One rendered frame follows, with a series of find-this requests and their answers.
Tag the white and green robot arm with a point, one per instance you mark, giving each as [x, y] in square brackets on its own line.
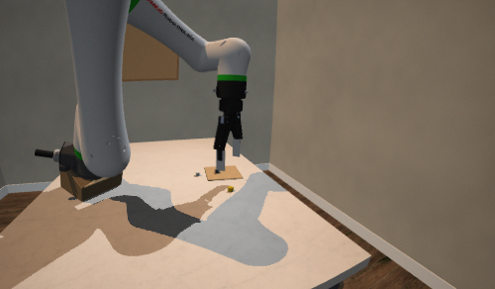
[97, 32]

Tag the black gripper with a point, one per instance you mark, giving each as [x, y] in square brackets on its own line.
[232, 122]

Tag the brown square mat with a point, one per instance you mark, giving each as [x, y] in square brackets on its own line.
[231, 172]

